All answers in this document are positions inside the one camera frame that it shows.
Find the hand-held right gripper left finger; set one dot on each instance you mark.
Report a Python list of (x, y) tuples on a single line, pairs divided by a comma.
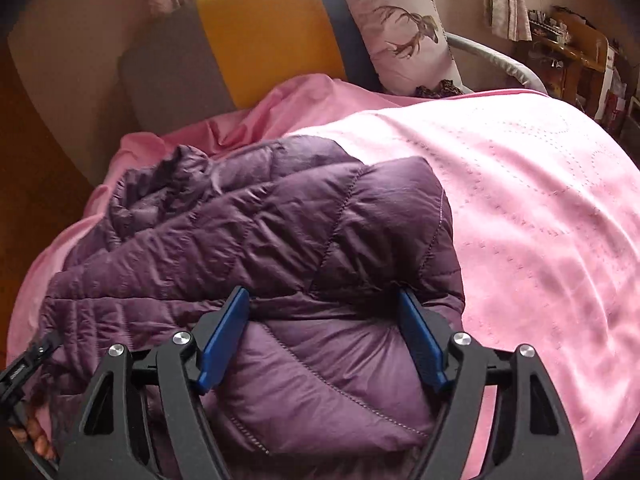
[(222, 340)]

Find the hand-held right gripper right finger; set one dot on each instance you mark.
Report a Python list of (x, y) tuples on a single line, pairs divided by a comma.
[(420, 340)]

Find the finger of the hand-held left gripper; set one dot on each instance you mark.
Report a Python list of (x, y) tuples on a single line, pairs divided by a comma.
[(20, 372)]

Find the purple quilted down jacket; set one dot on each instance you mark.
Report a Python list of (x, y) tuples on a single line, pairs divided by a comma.
[(280, 230)]

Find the person's left hand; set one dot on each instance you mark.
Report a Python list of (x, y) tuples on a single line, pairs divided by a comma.
[(37, 432)]

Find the pink embossed blanket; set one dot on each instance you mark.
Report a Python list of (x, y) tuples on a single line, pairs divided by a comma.
[(530, 200)]

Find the dark patterned cloth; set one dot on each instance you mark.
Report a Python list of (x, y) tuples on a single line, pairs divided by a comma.
[(440, 89)]

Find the deer print pillow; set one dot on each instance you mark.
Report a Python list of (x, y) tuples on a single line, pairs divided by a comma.
[(400, 25)]

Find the grey yellow blue headboard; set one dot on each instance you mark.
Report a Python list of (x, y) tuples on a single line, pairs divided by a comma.
[(265, 25)]

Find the wooden desk with shelf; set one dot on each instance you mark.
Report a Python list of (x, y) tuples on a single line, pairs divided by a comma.
[(575, 45)]

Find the grey curved chair frame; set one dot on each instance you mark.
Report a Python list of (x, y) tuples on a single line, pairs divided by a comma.
[(505, 62)]

